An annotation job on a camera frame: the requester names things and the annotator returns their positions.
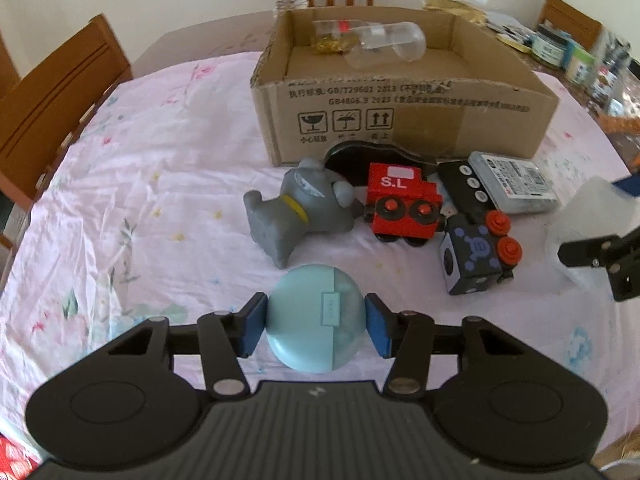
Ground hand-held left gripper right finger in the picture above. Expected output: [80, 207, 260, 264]
[365, 292, 526, 403]

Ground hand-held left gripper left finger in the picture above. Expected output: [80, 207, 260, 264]
[107, 292, 270, 402]

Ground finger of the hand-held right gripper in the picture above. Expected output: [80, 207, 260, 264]
[557, 225, 640, 303]
[614, 169, 640, 196]

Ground translucent white plastic container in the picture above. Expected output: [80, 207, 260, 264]
[544, 176, 640, 291]

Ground light blue round case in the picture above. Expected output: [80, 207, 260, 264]
[267, 264, 368, 373]

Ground grey box with label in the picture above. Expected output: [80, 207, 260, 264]
[467, 151, 560, 215]

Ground black toy train car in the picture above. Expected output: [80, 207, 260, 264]
[439, 210, 523, 296]

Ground grey elephant toy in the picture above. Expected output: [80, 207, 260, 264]
[243, 157, 366, 268]

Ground red toy train engine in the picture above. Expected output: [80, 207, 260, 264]
[362, 162, 448, 248]

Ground black block with round buttons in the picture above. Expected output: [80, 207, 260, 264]
[437, 160, 493, 216]

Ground black oval case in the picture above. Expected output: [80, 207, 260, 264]
[324, 141, 441, 188]

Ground cardboard box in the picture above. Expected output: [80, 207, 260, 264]
[251, 6, 560, 167]

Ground orange snack packet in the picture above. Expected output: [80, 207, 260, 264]
[600, 111, 640, 136]

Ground green and beige box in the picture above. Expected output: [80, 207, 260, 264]
[564, 42, 598, 86]

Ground pink floral tablecloth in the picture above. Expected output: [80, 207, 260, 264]
[0, 50, 640, 461]

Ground printed paper sheets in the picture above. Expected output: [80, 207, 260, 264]
[495, 22, 537, 53]

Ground gold foil bag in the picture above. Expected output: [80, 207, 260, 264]
[421, 0, 490, 26]

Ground red printed packet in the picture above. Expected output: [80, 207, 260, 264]
[0, 435, 46, 480]

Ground clear plastic jar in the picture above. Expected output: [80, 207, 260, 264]
[345, 21, 427, 68]

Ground gold beads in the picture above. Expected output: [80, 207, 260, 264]
[311, 36, 351, 55]

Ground small clear bottle red label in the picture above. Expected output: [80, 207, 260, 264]
[312, 20, 371, 43]

